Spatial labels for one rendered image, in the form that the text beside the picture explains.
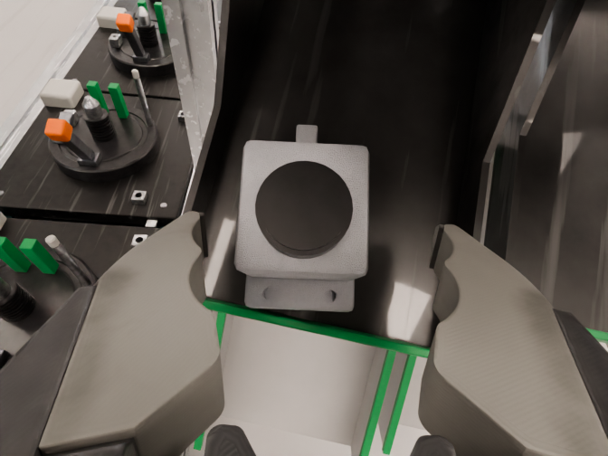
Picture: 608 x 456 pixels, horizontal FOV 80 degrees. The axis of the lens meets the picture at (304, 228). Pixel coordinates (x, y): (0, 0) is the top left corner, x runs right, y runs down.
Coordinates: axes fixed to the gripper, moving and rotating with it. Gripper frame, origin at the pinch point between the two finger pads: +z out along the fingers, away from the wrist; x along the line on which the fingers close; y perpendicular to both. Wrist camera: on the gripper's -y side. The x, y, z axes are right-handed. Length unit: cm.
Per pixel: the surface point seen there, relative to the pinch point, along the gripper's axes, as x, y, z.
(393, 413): 7.2, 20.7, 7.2
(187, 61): -6.7, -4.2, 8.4
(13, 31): -71, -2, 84
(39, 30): -66, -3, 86
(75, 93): -37, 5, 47
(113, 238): -23.3, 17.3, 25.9
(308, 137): -0.5, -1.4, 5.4
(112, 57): -35, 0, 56
